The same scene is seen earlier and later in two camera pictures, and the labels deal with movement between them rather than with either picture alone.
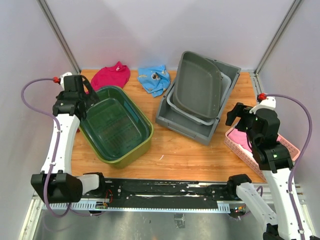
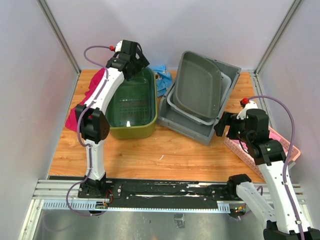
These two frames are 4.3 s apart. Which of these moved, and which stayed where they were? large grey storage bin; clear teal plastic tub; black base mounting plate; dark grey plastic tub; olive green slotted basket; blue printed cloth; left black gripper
Moved: clear teal plastic tub; olive green slotted basket; left black gripper
Stayed: black base mounting plate; blue printed cloth; dark grey plastic tub; large grey storage bin
